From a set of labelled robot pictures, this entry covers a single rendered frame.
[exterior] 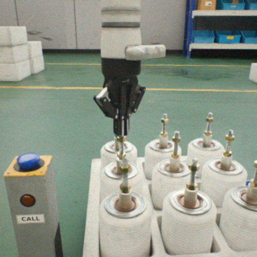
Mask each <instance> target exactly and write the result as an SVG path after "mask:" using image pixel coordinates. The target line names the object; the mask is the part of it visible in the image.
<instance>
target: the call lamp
mask: <svg viewBox="0 0 257 257"><path fill-rule="evenodd" d="M21 203H22V204H24V205H26V206H31V205H33V204H34V200H33V198H32V197H31V196H24V197H22V199H21Z"/></svg>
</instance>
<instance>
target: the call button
mask: <svg viewBox="0 0 257 257"><path fill-rule="evenodd" d="M40 160H41V159H40V155H38V154H36V153H25V154H22V155H20V156H18V158H17V164H18V165H19V166H20V167H21V168H24V169H29V168H33V167H35V166H37V165H38V163H39V162H40Z"/></svg>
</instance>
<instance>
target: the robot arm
mask: <svg viewBox="0 0 257 257"><path fill-rule="evenodd" d="M141 1H142V0H101V26H102V28H101V70H102V74H103V75H104V83H103V91H102V92H101V93H100V94H99V95H97V94H96V95H94V97H93V100H94V101H95V103H96V104H97V105H98V107H99V108H100V110H101V111H102V112H103V113H104V115H105V116H106V117H110V118H113V127H114V128H113V131H114V134H115V136H117V137H119V138H122V137H124V136H127V135H129V130H130V116H131V114H132V113H135V112H137V109H138V107H139V104H140V102H141V100H142V98H143V95H144V92H145V90H146V88H145V87H142V86H140V85H139V80H138V77H137V76H138V75H140V73H141V60H146V59H151V58H158V57H165V56H166V47H165V46H164V45H156V46H143V45H142V39H141V28H140V26H141ZM117 109H118V113H117Z"/></svg>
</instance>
